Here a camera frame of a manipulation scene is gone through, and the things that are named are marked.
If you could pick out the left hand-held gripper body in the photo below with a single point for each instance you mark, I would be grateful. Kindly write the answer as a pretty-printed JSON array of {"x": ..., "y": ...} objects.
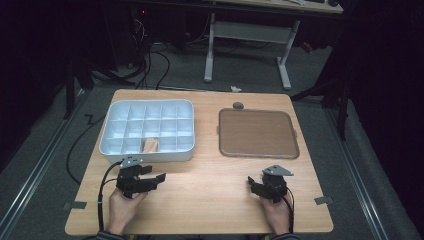
[{"x": 130, "y": 181}]

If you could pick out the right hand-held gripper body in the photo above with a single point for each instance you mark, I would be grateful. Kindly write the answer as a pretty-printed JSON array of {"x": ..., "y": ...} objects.
[{"x": 275, "y": 188}]

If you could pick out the beige sock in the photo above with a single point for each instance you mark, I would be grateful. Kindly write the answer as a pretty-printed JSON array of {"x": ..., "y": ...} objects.
[{"x": 150, "y": 145}]

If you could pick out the white divided storage box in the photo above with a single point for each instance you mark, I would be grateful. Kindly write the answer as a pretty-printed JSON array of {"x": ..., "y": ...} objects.
[{"x": 146, "y": 123}]

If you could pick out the person's right hand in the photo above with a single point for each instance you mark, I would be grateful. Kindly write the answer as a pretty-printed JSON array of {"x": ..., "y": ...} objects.
[{"x": 279, "y": 216}]

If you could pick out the person's left hand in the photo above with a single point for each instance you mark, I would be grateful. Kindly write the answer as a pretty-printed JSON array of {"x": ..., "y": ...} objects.
[{"x": 120, "y": 213}]

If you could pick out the brown square tray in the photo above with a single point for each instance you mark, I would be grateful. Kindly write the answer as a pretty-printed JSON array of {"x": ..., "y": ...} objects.
[{"x": 257, "y": 133}]

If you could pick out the grey tape strip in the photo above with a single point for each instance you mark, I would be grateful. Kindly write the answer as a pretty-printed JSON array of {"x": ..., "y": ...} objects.
[
  {"x": 77, "y": 205},
  {"x": 324, "y": 200}
]

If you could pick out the grey round table grommet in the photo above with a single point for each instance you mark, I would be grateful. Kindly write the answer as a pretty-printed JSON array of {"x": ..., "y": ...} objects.
[{"x": 238, "y": 106}]

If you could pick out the white paper scrap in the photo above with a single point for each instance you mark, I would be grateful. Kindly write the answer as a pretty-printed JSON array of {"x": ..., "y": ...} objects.
[{"x": 236, "y": 89}]

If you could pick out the black metal stand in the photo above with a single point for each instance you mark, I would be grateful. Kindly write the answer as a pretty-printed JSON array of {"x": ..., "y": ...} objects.
[
  {"x": 70, "y": 90},
  {"x": 343, "y": 113}
]

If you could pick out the small red object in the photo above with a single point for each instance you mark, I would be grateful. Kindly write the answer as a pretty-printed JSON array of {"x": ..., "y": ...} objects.
[{"x": 307, "y": 47}]

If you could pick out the white-legged wooden desk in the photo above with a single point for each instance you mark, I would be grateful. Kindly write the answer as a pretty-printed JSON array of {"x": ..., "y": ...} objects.
[{"x": 250, "y": 31}]

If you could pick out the metal floor rail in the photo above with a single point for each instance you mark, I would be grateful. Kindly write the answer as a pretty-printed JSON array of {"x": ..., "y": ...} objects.
[
  {"x": 36, "y": 166},
  {"x": 360, "y": 180}
]

